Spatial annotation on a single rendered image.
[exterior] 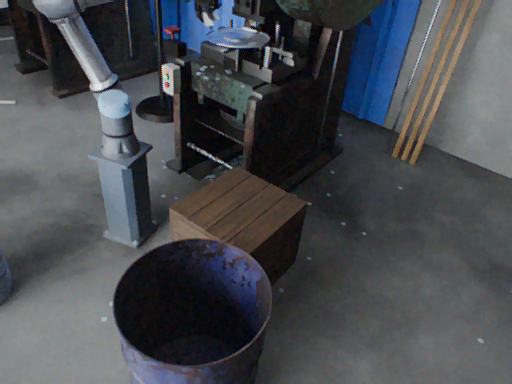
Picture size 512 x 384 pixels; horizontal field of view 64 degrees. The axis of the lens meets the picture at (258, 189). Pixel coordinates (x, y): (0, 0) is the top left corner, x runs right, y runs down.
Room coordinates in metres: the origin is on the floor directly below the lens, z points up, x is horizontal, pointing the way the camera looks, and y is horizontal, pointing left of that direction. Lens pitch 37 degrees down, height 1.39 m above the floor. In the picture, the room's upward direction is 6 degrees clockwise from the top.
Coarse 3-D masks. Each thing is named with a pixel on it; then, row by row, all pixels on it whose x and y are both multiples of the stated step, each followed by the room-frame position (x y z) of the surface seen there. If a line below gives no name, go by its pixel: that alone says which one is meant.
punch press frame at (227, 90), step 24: (264, 24) 2.24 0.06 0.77; (288, 24) 2.42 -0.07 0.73; (312, 24) 2.05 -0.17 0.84; (288, 48) 2.28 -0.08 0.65; (312, 48) 2.13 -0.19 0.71; (192, 72) 1.93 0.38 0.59; (216, 72) 1.84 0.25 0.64; (240, 72) 1.86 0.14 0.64; (216, 96) 1.84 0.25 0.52; (240, 96) 1.75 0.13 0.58; (240, 120) 1.75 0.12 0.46; (192, 144) 1.93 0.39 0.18
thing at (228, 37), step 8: (208, 32) 1.95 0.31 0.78; (216, 32) 1.97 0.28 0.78; (224, 32) 1.99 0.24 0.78; (232, 32) 1.99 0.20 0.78; (240, 32) 2.01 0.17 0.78; (248, 32) 2.02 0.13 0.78; (256, 32) 2.03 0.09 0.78; (208, 40) 1.84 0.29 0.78; (216, 40) 1.85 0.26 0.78; (224, 40) 1.86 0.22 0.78; (232, 40) 1.86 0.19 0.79; (240, 40) 1.86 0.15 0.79; (248, 40) 1.88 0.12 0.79; (256, 40) 1.90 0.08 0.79; (264, 40) 1.91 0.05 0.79
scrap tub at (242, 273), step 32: (160, 256) 0.86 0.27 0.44; (192, 256) 0.90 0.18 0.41; (224, 256) 0.90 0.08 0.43; (128, 288) 0.75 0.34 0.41; (160, 288) 0.85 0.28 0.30; (192, 288) 0.90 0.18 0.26; (224, 288) 0.89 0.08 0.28; (256, 288) 0.82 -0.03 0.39; (128, 320) 0.71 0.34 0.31; (160, 320) 0.83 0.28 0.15; (192, 320) 0.89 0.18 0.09; (224, 320) 0.88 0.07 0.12; (256, 320) 0.79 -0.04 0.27; (128, 352) 0.55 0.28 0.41; (160, 352) 0.80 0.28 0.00; (192, 352) 0.82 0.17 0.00; (224, 352) 0.83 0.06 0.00; (256, 352) 0.62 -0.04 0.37
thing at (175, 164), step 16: (176, 64) 1.93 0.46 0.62; (176, 96) 1.91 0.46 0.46; (192, 96) 1.98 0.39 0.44; (176, 112) 1.91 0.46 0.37; (192, 112) 1.97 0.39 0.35; (208, 112) 2.07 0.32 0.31; (176, 128) 1.92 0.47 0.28; (192, 128) 1.97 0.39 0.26; (208, 128) 2.09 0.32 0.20; (176, 144) 1.92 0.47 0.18; (208, 144) 2.09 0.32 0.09; (224, 144) 2.19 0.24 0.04; (176, 160) 1.92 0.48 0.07; (192, 160) 1.97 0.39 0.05
